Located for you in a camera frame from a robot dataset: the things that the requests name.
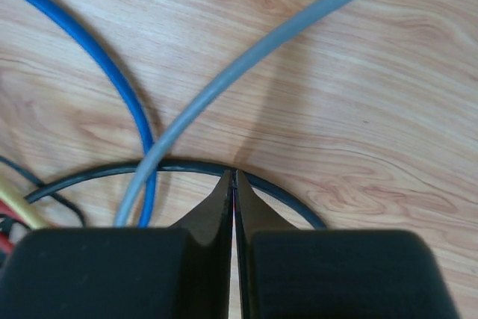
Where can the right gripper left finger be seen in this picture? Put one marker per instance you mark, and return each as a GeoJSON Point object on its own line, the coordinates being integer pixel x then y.
{"type": "Point", "coordinates": [182, 271]}

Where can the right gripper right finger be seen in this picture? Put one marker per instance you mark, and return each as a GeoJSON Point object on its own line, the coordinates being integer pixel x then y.
{"type": "Point", "coordinates": [286, 272]}

